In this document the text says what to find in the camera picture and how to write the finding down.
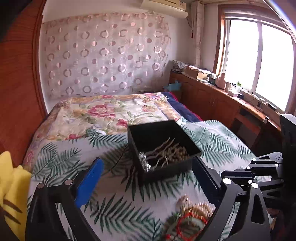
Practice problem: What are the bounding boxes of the circle pattern sheer curtain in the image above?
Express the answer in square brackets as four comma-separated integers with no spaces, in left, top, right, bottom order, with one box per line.
[40,13,171,100]

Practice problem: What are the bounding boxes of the pink ceramic bottle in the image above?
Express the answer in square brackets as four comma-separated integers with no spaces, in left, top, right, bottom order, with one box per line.
[216,73,226,90]

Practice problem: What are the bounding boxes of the floral quilt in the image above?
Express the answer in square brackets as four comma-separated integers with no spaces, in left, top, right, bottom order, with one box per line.
[21,92,181,172]

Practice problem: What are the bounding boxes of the blue tissue box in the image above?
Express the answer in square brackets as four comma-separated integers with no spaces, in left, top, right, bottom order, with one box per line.
[163,80,182,92]

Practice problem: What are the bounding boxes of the pearl necklace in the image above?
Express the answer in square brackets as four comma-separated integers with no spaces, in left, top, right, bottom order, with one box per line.
[178,194,216,223]

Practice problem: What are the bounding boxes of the navy blue blanket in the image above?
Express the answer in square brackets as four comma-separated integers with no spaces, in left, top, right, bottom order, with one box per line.
[162,92,203,123]

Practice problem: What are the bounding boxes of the window with wooden frame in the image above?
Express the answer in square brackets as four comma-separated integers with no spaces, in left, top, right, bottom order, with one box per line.
[213,4,295,113]

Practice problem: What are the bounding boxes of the silver hair comb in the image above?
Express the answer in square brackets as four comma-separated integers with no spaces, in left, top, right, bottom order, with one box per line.
[138,138,175,172]

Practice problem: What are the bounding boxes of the yellow pikachu plush toy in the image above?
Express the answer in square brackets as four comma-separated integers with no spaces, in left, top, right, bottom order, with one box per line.
[1,151,31,240]

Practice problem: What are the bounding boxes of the white wall air conditioner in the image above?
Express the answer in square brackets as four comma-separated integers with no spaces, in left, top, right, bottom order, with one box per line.
[141,0,188,19]

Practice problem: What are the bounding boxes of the gold pendant earring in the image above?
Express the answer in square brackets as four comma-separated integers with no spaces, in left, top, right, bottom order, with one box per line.
[161,147,189,167]

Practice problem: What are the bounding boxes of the palm leaf print blanket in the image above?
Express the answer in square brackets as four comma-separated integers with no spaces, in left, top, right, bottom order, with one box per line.
[25,120,255,240]

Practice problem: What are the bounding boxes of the cardboard box on cabinet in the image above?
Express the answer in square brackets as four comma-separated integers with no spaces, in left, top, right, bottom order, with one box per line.
[185,65,212,79]

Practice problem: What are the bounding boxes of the black jewelry box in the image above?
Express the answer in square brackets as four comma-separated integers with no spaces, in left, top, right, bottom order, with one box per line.
[127,120,202,184]

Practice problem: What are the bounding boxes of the beige tied window curtain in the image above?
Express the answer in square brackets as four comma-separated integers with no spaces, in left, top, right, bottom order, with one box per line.
[191,1,204,67]

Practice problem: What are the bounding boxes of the wooden side cabinet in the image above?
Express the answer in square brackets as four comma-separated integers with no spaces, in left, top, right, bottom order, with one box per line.
[169,72,282,156]

